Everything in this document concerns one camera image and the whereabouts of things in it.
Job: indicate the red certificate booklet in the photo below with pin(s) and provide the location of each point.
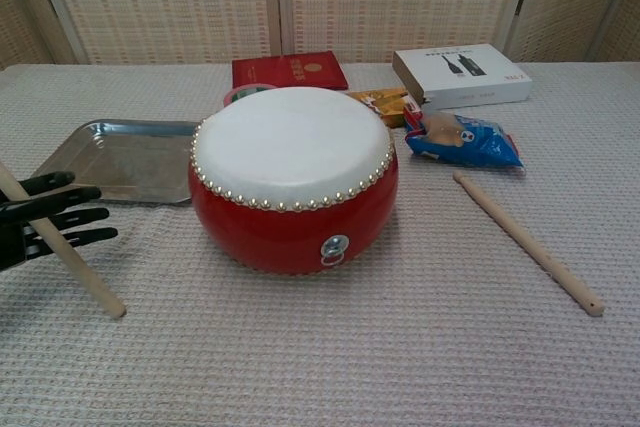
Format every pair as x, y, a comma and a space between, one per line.
280, 69

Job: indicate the red drum with white skin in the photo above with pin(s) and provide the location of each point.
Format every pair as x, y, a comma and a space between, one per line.
290, 147

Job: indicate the wooden drumstick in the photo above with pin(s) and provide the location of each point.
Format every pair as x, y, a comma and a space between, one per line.
75, 267
525, 242

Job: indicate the rectangular metal tray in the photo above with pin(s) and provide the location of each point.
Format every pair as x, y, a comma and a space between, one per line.
135, 162

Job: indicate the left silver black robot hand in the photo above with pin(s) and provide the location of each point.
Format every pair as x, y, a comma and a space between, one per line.
15, 217

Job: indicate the white woven tablecloth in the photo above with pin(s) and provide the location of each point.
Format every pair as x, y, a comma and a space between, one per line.
350, 347

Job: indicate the bamboo folding screen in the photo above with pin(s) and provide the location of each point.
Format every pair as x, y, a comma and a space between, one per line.
175, 2

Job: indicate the yellow snack packet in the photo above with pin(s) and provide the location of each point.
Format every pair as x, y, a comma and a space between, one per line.
385, 104

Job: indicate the blue snack bag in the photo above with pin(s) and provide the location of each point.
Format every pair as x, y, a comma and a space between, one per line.
480, 147

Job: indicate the red tape roll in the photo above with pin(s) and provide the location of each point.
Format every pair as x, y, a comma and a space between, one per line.
235, 93

